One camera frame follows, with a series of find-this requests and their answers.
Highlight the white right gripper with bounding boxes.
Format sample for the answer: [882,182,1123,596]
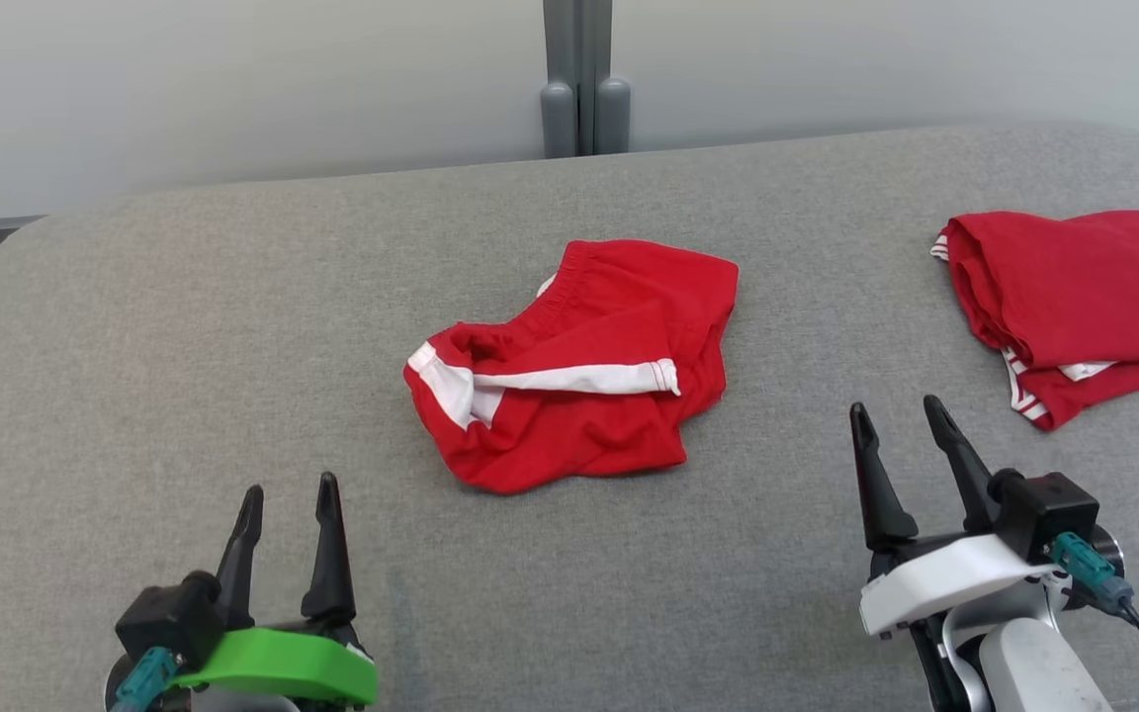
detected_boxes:
[848,395,1065,639]

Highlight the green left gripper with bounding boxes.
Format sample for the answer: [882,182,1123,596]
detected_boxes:
[169,472,379,708]

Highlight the red jersey with white sleeves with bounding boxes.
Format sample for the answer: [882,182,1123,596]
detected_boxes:
[930,210,1139,432]

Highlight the red shorts with white stripes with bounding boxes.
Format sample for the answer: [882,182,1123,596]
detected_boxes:
[403,239,740,495]

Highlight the grey double partition post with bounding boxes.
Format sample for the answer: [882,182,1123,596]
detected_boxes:
[540,0,632,159]

